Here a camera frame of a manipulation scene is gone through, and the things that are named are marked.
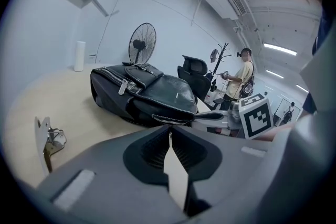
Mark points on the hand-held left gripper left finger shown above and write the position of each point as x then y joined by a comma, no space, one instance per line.
105,178

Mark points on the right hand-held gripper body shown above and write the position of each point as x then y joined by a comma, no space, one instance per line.
256,118

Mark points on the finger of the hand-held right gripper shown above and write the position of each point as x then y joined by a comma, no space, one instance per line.
210,124
211,115

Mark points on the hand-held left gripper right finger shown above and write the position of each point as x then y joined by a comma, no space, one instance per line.
225,178

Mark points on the black leather backpack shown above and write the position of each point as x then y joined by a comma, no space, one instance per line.
157,91

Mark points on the person's right forearm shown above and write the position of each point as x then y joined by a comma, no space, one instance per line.
281,132

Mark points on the white desk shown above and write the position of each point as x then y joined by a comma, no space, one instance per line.
218,102

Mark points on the ceiling tube light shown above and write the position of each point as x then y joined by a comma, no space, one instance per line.
274,74
302,88
280,49

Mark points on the black office chair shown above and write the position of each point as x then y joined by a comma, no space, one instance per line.
194,65

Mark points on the black coat rack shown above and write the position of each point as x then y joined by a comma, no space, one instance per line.
220,63

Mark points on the grey hanging cap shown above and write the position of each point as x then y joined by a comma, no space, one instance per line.
214,55

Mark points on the metal clip with keys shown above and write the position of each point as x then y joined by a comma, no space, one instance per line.
42,139

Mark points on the black standing fan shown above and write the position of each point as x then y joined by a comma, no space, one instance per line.
137,43

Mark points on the white air conditioner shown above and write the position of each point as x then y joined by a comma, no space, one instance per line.
223,2

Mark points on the person's dark shirt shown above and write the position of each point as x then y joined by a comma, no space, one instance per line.
325,23

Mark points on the white cylinder container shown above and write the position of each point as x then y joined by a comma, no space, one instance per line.
79,56

